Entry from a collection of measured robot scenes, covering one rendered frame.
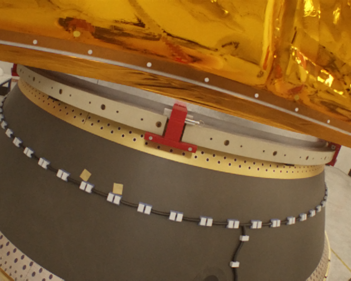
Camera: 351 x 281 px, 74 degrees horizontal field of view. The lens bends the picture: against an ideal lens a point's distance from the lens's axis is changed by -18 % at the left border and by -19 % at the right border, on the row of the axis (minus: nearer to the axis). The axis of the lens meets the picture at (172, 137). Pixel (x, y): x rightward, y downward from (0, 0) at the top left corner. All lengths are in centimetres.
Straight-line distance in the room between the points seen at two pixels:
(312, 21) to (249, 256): 71
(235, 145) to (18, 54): 61
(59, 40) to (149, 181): 43
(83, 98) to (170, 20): 30
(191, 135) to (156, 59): 21
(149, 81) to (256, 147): 32
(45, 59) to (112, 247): 51
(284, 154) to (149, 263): 48
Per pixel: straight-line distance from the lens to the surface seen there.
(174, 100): 69
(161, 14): 65
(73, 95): 75
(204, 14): 68
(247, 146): 71
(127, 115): 68
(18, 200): 88
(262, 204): 82
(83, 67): 71
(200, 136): 67
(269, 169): 83
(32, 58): 75
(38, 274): 84
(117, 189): 71
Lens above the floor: 186
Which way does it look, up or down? 17 degrees down
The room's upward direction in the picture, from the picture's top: 16 degrees clockwise
